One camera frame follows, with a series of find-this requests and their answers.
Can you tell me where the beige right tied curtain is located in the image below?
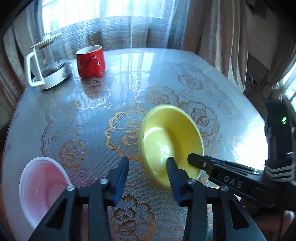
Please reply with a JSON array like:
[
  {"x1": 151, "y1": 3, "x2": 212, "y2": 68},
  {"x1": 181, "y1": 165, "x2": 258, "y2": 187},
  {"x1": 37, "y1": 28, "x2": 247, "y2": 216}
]
[{"x1": 262, "y1": 32, "x2": 295, "y2": 100}]

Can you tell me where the beige left curtain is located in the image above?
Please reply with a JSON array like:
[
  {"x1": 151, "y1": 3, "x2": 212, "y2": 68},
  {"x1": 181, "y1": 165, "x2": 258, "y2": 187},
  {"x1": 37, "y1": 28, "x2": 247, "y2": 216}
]
[{"x1": 0, "y1": 22, "x2": 31, "y2": 130}]

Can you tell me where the red ceramic mug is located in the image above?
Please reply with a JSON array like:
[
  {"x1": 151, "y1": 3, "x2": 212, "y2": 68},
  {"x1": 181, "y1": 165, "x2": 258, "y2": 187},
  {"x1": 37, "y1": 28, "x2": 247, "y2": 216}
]
[{"x1": 76, "y1": 45, "x2": 105, "y2": 79}]

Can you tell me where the sheer white window curtain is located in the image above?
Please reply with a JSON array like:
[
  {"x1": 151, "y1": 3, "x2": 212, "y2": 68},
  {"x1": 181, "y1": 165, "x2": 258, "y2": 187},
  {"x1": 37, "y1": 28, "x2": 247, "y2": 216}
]
[{"x1": 35, "y1": 1, "x2": 190, "y2": 60}]

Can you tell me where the yellow plastic bowl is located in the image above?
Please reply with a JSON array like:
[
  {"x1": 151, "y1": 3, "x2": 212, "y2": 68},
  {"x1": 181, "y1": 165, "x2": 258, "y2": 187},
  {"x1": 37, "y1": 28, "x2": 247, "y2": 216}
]
[{"x1": 137, "y1": 104, "x2": 204, "y2": 189}]

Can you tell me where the person's right hand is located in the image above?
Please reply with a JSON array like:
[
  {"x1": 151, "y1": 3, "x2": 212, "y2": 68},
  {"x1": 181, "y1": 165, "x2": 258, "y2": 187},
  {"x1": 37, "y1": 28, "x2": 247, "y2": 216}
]
[{"x1": 240, "y1": 198, "x2": 295, "y2": 240}]

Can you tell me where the white glass electric kettle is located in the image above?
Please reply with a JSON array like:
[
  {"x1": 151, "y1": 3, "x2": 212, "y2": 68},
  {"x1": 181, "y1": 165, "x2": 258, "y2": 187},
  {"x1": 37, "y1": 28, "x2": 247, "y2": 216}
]
[{"x1": 24, "y1": 33, "x2": 72, "y2": 90}]

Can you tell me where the beige middle curtain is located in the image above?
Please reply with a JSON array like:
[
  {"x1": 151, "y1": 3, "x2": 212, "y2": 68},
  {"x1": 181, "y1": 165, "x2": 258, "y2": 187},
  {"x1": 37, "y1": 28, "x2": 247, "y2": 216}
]
[{"x1": 181, "y1": 1, "x2": 248, "y2": 92}]

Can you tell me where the red plastic bowl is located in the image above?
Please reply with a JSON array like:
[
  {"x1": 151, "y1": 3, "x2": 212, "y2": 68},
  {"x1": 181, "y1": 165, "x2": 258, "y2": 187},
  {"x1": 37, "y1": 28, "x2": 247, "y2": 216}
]
[{"x1": 19, "y1": 157, "x2": 71, "y2": 229}]

